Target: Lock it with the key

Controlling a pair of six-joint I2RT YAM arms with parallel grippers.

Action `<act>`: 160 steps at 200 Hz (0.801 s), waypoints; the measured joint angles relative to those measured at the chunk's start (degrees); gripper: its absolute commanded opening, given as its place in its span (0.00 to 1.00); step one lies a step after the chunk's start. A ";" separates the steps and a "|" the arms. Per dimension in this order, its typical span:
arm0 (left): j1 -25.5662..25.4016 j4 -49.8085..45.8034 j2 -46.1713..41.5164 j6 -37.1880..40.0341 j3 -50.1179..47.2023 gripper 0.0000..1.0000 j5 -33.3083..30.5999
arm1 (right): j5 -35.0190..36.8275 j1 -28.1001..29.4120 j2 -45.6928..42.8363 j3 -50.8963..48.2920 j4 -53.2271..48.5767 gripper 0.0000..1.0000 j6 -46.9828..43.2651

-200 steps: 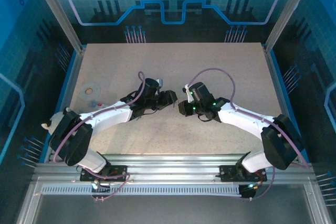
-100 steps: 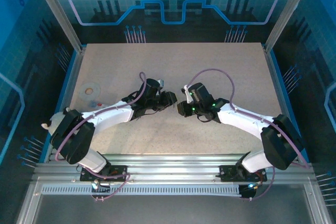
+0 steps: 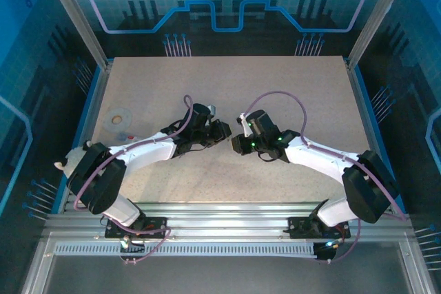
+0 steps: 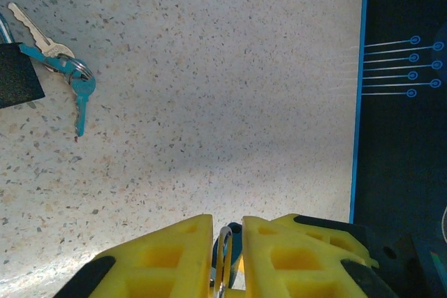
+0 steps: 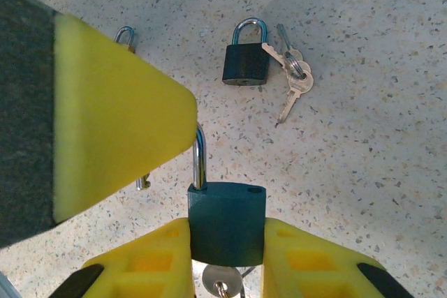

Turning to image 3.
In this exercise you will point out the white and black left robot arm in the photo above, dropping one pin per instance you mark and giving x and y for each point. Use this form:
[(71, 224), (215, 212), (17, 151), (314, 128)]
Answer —
[(151, 151)]

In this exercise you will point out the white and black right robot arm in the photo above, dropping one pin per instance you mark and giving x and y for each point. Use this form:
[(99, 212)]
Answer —
[(317, 158)]

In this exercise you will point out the clear tape roll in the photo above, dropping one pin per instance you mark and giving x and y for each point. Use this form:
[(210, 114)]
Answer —
[(125, 115)]

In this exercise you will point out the small clear plastic packet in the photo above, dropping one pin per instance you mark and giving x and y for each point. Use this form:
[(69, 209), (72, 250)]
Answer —
[(124, 136)]

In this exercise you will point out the grey plush dog toy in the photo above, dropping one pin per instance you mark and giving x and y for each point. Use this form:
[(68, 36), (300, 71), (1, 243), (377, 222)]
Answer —
[(74, 158)]

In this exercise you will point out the aluminium mounting rail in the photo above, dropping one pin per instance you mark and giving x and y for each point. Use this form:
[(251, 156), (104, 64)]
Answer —
[(224, 218)]

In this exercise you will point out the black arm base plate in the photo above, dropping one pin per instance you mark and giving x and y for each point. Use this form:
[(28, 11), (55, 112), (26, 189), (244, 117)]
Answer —
[(155, 223), (298, 227)]

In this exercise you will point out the aluminium side rail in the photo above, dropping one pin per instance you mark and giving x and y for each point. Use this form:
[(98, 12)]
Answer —
[(94, 101), (363, 101)]

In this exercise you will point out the aluminium frame post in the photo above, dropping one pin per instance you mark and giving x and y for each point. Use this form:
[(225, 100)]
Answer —
[(80, 15), (379, 15)]

